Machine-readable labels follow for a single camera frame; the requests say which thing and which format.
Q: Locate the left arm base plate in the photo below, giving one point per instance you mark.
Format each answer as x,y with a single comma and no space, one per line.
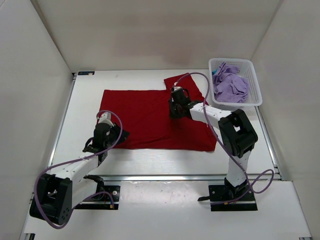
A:
105,202

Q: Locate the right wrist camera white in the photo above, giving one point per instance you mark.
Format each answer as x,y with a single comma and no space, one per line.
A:
176,88

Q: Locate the small label sticker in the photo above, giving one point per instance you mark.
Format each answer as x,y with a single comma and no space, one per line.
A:
86,73

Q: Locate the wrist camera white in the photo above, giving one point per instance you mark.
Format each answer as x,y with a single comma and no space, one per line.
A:
176,88
105,118

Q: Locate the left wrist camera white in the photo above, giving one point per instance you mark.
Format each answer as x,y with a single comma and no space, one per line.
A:
105,118

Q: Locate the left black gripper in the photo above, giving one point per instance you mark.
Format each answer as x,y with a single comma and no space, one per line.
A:
116,129

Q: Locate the white plastic basket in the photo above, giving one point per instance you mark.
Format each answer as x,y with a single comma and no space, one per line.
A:
246,70

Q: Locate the lilac t shirt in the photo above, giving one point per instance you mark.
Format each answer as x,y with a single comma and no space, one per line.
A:
228,86

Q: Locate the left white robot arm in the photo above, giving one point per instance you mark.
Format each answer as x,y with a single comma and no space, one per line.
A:
56,195

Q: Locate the red t shirt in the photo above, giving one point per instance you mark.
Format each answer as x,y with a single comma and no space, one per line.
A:
145,114

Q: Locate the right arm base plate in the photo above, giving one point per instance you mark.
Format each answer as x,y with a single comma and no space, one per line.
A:
222,200

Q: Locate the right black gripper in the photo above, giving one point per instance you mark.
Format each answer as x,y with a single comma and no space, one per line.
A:
173,115

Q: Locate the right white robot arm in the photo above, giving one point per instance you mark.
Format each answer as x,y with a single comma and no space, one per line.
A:
238,137

